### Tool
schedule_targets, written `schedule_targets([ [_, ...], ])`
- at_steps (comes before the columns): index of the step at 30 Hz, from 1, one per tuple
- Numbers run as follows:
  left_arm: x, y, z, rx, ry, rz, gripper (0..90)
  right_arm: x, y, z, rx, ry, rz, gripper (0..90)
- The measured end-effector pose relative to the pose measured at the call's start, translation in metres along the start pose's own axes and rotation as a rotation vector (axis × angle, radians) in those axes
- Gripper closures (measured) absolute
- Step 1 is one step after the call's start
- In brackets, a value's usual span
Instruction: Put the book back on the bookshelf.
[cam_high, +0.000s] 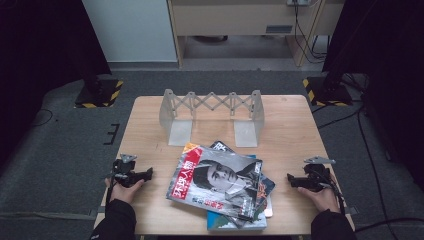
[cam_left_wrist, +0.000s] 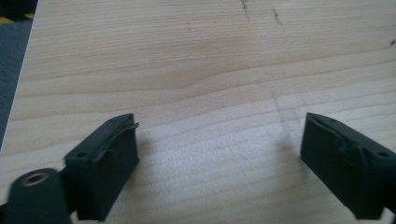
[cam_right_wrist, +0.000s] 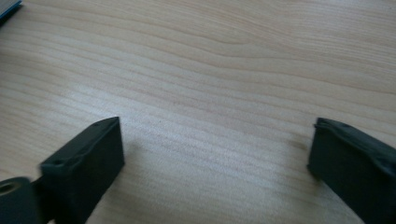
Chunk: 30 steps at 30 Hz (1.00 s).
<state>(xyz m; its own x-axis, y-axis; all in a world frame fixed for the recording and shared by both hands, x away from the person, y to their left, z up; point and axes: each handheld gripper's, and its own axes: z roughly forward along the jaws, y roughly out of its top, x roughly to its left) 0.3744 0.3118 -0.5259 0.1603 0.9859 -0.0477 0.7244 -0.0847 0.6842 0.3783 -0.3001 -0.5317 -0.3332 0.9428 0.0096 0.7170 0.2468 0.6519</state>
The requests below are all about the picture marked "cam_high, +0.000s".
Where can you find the light wooden desk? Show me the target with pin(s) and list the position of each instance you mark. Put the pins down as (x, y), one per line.
(233, 20)

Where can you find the black curtain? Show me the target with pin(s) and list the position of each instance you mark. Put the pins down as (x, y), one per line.
(43, 60)
(386, 66)

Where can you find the white power strip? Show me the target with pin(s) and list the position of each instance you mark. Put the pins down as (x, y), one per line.
(297, 2)

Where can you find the grey expandable bookend rack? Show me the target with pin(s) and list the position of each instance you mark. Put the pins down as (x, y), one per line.
(213, 110)

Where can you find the person's left hand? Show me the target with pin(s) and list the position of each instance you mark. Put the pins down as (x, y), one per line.
(123, 192)

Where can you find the blue book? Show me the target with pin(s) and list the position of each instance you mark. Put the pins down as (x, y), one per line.
(233, 225)

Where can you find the grey tape strip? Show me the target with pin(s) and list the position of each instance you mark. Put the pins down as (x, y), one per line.
(100, 210)
(350, 210)

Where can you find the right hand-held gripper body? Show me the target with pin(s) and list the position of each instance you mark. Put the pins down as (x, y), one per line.
(316, 175)

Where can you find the white cabinet panel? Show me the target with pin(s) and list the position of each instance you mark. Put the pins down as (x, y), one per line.
(130, 30)

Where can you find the person's right hand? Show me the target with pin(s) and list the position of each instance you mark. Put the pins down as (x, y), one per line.
(321, 200)

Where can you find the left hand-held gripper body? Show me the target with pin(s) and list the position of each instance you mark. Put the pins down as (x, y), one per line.
(124, 173)

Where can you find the black yellow striped stand base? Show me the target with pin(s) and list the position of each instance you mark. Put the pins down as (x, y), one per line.
(100, 95)
(328, 93)

